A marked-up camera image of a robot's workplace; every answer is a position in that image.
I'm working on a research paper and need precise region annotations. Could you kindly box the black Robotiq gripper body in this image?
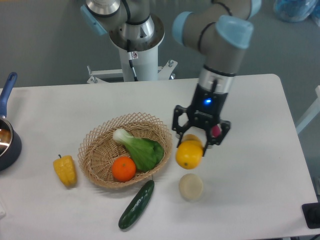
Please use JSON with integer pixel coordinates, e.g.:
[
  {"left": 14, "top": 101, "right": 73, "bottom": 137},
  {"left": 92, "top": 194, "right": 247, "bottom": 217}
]
[{"left": 187, "top": 84, "right": 229, "bottom": 134}]

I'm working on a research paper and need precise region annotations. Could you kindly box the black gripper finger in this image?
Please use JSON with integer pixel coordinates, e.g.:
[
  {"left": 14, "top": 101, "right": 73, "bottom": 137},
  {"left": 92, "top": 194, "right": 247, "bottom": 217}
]
[
  {"left": 171, "top": 104, "right": 195, "bottom": 149},
  {"left": 202, "top": 120, "right": 231, "bottom": 157}
]

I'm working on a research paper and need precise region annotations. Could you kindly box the yellow mango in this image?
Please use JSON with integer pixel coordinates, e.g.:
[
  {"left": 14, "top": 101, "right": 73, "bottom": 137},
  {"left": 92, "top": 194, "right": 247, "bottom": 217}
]
[{"left": 175, "top": 134, "right": 204, "bottom": 170}]

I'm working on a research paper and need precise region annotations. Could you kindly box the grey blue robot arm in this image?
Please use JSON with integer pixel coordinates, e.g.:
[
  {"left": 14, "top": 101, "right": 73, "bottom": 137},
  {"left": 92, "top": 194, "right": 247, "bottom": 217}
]
[{"left": 80, "top": 0, "right": 261, "bottom": 147}]

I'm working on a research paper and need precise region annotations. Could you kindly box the woven wicker basket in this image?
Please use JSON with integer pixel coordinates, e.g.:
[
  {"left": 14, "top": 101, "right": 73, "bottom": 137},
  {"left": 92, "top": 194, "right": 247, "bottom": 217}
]
[{"left": 78, "top": 112, "right": 173, "bottom": 189}]

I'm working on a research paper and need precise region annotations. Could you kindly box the purple sweet potato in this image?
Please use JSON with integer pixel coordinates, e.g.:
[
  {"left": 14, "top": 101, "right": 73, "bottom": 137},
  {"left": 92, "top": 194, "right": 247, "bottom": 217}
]
[{"left": 211, "top": 124, "right": 222, "bottom": 138}]

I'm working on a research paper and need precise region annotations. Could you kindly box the green bok choy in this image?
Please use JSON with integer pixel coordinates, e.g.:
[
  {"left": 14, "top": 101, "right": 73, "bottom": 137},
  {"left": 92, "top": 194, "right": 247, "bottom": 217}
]
[{"left": 112, "top": 128, "right": 165, "bottom": 173}]

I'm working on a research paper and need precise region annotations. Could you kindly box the orange fruit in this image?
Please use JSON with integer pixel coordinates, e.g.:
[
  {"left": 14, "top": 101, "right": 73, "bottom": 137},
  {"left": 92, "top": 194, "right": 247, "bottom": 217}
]
[{"left": 111, "top": 156, "right": 136, "bottom": 182}]

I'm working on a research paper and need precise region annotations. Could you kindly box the white furniture leg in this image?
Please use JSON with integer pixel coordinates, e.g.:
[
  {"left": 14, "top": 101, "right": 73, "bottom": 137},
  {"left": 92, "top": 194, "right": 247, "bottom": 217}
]
[{"left": 295, "top": 85, "right": 320, "bottom": 135}]

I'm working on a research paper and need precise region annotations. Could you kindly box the green cucumber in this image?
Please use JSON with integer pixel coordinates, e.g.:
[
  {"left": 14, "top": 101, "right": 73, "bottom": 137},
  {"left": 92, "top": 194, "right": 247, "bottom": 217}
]
[{"left": 118, "top": 179, "right": 155, "bottom": 230}]

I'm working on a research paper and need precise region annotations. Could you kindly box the black device at edge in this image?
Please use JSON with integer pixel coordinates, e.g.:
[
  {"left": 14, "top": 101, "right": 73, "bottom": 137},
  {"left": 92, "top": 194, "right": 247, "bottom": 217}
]
[{"left": 301, "top": 202, "right": 320, "bottom": 229}]

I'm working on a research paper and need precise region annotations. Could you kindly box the yellow bell pepper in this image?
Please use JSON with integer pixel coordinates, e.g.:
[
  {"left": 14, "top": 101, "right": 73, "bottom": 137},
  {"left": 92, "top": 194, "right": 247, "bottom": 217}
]
[{"left": 53, "top": 154, "right": 78, "bottom": 188}]

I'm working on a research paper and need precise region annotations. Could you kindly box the blue plastic bag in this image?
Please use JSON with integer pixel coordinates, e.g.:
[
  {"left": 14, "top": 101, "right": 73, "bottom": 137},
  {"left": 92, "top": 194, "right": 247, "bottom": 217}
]
[{"left": 273, "top": 0, "right": 319, "bottom": 23}]

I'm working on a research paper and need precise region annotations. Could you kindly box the dark blue saucepan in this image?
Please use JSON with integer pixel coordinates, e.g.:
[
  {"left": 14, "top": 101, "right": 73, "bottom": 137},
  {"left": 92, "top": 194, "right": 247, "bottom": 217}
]
[{"left": 0, "top": 72, "right": 22, "bottom": 171}]

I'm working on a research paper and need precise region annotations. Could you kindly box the white metal base frame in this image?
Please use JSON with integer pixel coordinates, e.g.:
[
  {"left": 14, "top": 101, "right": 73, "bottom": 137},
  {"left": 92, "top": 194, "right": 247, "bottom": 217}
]
[{"left": 86, "top": 59, "right": 178, "bottom": 84}]

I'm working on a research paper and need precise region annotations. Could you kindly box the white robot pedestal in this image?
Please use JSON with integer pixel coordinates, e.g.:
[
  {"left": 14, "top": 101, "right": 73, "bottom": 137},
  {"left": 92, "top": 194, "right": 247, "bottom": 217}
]
[{"left": 118, "top": 46, "right": 158, "bottom": 82}]

